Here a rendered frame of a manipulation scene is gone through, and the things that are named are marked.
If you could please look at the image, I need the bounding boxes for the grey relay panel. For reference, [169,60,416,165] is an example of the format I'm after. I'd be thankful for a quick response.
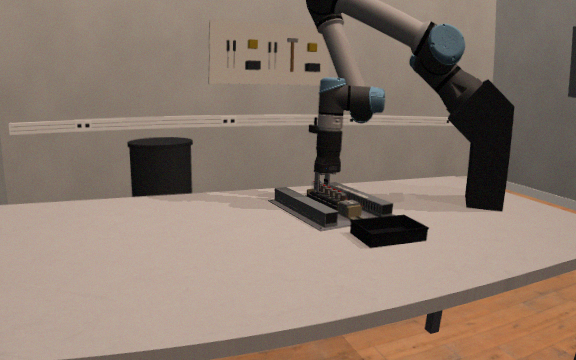
[268,182,394,231]

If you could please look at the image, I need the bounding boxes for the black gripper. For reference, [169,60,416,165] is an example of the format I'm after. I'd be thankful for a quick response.
[309,114,343,192]

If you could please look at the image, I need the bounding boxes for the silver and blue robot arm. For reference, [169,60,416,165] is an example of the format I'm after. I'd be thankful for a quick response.
[306,0,483,123]

